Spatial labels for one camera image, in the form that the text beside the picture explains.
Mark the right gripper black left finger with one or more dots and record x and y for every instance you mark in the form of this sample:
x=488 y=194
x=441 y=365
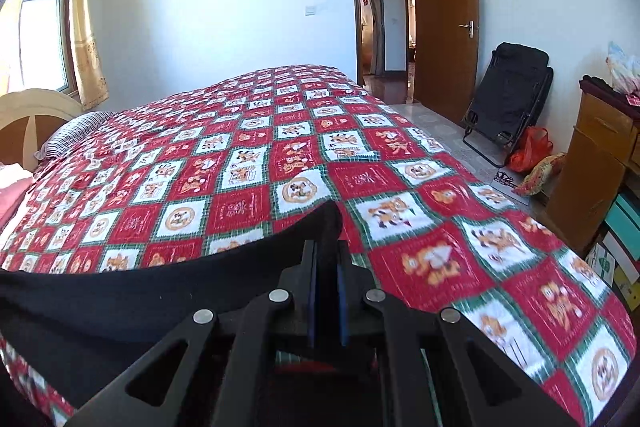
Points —
x=198 y=375

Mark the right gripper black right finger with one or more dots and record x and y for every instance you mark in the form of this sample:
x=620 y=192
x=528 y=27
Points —
x=438 y=369

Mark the black pants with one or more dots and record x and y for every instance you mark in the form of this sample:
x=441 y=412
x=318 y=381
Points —
x=71 y=334

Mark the white printed floor mat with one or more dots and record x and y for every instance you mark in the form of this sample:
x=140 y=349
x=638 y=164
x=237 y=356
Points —
x=506 y=181

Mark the colourful cardboard boxes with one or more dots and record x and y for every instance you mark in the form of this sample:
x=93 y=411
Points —
x=614 y=254

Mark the floral cloth bundle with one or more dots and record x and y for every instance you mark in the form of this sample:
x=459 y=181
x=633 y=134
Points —
x=542 y=173

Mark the red patchwork cartoon quilt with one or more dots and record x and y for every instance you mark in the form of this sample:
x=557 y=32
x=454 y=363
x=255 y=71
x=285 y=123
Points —
x=204 y=171

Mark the red plastic bag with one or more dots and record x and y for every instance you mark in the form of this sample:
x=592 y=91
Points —
x=533 y=147

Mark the black folding chair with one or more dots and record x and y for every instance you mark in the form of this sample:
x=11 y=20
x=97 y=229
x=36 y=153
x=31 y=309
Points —
x=509 y=99

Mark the pink pillow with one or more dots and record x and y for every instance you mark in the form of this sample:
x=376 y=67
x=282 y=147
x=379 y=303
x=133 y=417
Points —
x=15 y=181

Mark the striped grey pillow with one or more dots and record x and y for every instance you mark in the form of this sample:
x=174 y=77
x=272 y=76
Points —
x=63 y=140

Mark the wooden dresser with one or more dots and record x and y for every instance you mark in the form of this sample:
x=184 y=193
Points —
x=604 y=148

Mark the yellow curtain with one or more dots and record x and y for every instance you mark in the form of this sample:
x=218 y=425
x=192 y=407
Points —
x=90 y=81

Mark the beige wooden headboard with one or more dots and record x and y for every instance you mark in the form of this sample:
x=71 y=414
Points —
x=28 y=119

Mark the pastel fabric pile on dresser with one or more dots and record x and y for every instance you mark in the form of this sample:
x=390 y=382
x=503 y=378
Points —
x=624 y=71

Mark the brown wooden door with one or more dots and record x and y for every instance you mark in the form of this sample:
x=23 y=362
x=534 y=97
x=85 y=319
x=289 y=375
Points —
x=446 y=58

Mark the silver door handle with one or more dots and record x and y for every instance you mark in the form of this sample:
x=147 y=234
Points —
x=469 y=27

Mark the window with brown frame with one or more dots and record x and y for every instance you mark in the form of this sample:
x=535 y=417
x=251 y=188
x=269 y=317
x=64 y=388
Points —
x=35 y=46

